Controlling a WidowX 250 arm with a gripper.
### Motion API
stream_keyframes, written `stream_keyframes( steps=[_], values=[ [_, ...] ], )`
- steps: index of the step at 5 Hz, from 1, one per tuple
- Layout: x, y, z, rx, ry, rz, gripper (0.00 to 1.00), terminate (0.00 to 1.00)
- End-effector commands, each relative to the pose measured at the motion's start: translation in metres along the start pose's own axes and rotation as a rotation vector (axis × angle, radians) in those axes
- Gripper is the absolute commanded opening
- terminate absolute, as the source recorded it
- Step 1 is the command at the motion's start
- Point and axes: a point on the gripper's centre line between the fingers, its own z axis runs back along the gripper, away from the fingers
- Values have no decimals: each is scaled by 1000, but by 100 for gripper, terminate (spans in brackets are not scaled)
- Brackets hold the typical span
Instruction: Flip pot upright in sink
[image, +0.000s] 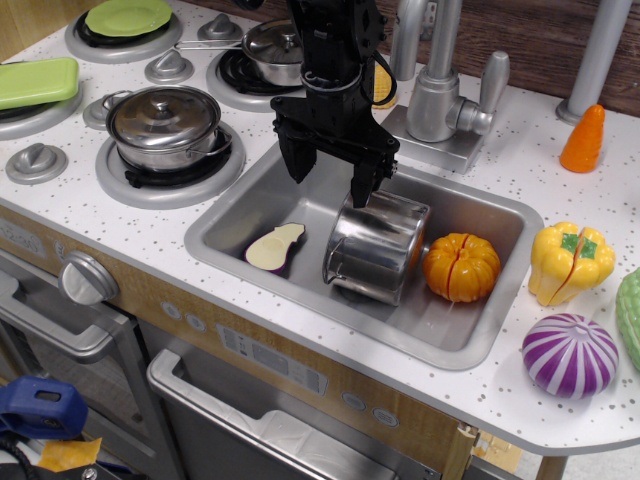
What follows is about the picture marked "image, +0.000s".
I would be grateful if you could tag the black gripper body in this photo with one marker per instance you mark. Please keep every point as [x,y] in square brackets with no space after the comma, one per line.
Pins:
[339,122]

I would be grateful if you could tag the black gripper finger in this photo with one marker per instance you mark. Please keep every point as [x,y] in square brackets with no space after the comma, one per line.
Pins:
[299,156]
[367,178]

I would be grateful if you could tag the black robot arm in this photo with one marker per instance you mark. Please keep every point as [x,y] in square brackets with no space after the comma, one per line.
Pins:
[339,41]

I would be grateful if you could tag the grey sink basin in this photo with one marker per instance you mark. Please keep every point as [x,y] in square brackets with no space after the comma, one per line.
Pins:
[449,335]

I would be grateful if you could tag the lidded steel pot on burner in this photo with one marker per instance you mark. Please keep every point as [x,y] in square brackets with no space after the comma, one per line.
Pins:
[167,128]

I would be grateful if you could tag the yellow toy corn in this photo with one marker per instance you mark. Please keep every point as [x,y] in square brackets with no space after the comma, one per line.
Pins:
[382,98]

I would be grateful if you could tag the silver toy faucet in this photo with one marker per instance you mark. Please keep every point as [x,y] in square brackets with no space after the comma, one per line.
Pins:
[439,126]

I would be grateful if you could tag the steel saucepan with lid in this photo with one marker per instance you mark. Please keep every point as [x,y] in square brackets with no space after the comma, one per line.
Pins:
[273,47]

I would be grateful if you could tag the toy eggplant half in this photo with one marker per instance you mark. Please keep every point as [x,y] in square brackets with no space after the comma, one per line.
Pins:
[270,252]

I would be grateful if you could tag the front right stove burner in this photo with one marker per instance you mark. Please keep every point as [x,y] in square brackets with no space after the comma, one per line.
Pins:
[172,190]

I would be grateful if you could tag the orange toy pumpkin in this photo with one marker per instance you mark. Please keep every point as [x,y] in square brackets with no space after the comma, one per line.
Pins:
[461,267]

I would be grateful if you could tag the grey stove knob rear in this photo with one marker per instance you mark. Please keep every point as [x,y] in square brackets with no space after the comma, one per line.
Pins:
[221,28]

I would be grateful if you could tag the grey stove knob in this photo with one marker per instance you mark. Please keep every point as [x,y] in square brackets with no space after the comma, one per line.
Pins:
[95,114]
[169,68]
[221,28]
[36,164]

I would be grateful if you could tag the grey stove knob left centre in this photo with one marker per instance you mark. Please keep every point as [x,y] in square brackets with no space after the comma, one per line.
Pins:
[95,114]

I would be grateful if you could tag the yellow toy bell pepper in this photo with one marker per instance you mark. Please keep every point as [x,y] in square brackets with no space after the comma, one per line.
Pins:
[566,260]

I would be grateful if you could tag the orange toy carrot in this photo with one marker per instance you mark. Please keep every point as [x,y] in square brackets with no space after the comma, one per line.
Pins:
[582,150]

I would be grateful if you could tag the green round plate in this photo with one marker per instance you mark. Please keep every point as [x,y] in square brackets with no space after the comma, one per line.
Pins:
[128,18]

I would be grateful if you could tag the rear left stove burner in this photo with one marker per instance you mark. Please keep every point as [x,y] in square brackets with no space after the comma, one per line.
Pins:
[140,48]

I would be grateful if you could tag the grey oven knob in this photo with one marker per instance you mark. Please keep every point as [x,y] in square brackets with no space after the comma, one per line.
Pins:
[85,281]

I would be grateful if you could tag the grey stove knob front left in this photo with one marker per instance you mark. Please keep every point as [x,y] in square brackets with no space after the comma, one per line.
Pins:
[36,164]

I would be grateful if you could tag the purple striped toy onion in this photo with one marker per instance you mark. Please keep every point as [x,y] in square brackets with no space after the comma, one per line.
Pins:
[569,356]

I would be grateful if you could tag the front left stove burner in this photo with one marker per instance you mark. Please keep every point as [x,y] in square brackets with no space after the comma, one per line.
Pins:
[25,121]

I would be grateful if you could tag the green rectangular plate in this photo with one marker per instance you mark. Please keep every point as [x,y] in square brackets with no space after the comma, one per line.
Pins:
[31,83]

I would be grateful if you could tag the green toy vegetable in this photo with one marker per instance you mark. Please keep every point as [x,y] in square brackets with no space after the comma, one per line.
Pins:
[627,315]

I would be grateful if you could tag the blue clamp tool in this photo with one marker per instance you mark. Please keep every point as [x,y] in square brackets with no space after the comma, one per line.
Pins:
[40,408]

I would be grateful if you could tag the grey dishwasher door handle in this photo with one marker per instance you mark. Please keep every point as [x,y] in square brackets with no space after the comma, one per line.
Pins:
[237,427]

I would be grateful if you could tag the grey oven door handle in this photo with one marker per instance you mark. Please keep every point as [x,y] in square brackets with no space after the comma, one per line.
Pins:
[85,334]

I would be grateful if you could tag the grey vertical post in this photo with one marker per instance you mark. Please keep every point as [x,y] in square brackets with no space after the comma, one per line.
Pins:
[605,35]

